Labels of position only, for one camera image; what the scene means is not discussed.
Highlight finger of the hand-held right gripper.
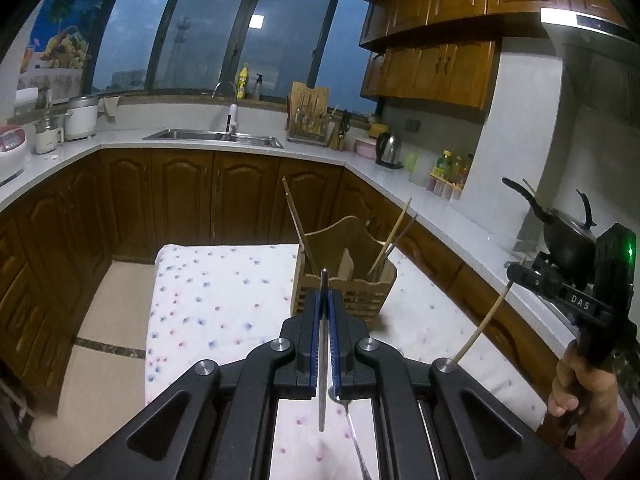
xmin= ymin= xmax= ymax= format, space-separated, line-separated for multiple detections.
xmin=532 ymin=251 xmax=561 ymax=278
xmin=506 ymin=261 xmax=563 ymax=297

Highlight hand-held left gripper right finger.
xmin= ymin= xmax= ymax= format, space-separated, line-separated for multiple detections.
xmin=327 ymin=290 xmax=583 ymax=480

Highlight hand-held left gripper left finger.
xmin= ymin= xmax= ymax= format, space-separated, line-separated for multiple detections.
xmin=65 ymin=290 xmax=322 ymax=480

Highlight wooden utensil holder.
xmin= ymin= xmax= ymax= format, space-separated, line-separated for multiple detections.
xmin=291 ymin=217 xmax=398 ymax=331

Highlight wooden chopstick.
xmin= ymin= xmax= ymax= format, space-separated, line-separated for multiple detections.
xmin=281 ymin=177 xmax=316 ymax=273
xmin=367 ymin=197 xmax=413 ymax=276
xmin=454 ymin=255 xmax=527 ymax=363

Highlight person's right forearm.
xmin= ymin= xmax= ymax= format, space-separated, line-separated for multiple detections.
xmin=565 ymin=410 xmax=633 ymax=471

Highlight person's right hand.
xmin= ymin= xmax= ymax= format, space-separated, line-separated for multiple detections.
xmin=546 ymin=342 xmax=631 ymax=428

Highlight black wok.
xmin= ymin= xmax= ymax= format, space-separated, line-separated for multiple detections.
xmin=502 ymin=177 xmax=601 ymax=276

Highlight metal spoon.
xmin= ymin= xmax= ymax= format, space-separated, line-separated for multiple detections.
xmin=327 ymin=387 xmax=373 ymax=480

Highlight floral printed tablecloth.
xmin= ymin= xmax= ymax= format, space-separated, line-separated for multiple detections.
xmin=142 ymin=244 xmax=548 ymax=480

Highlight spice jar set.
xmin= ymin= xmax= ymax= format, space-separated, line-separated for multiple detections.
xmin=427 ymin=172 xmax=463 ymax=203

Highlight steel electric kettle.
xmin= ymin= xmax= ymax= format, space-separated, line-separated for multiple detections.
xmin=375 ymin=131 xmax=405 ymax=170

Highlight wooden base cabinets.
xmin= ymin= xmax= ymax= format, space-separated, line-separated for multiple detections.
xmin=0 ymin=147 xmax=576 ymax=396

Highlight knife block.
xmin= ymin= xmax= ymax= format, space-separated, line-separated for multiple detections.
xmin=330 ymin=109 xmax=352 ymax=152

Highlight dish rack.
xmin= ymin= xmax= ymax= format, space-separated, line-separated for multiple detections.
xmin=286 ymin=95 xmax=331 ymax=146

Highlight range hood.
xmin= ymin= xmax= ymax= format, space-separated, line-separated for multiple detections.
xmin=540 ymin=7 xmax=640 ymax=86

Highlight steel sink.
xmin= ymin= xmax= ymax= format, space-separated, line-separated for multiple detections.
xmin=142 ymin=129 xmax=284 ymax=150

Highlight kitchen faucet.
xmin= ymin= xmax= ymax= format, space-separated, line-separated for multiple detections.
xmin=212 ymin=81 xmax=240 ymax=137

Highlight wooden cutting board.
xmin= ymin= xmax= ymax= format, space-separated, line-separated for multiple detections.
xmin=290 ymin=81 xmax=328 ymax=121

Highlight kitchen window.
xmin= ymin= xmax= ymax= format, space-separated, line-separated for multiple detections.
xmin=90 ymin=0 xmax=376 ymax=111

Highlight pink white rice cooker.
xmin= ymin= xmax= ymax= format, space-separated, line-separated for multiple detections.
xmin=0 ymin=124 xmax=27 ymax=186

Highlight plastic pitcher green handle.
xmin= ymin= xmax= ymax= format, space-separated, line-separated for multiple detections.
xmin=406 ymin=152 xmax=437 ymax=187

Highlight wooden wall cabinets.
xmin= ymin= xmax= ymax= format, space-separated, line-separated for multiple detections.
xmin=360 ymin=0 xmax=616 ymax=111

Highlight fruit wall poster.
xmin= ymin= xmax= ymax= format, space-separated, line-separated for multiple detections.
xmin=17 ymin=0 xmax=113 ymax=91

